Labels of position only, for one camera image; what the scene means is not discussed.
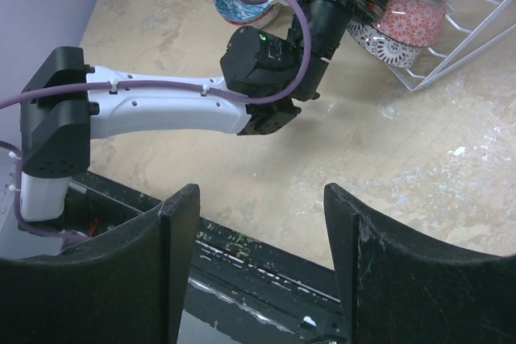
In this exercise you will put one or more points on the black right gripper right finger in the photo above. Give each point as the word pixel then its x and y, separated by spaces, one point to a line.
pixel 398 285

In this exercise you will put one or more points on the red rimmed bowl underneath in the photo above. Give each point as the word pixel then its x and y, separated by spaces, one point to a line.
pixel 262 20

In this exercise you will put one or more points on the white wire dish rack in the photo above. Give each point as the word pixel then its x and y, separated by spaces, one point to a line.
pixel 470 27

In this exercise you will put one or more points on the orange floral pattern bowl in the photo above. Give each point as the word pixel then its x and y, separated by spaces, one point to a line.
pixel 413 22

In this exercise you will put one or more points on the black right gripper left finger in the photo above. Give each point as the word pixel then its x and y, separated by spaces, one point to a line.
pixel 126 285

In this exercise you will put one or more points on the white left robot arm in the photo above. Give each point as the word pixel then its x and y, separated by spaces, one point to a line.
pixel 68 103

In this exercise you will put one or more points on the white bowl maroon pattern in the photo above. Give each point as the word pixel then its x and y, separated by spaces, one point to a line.
pixel 382 47

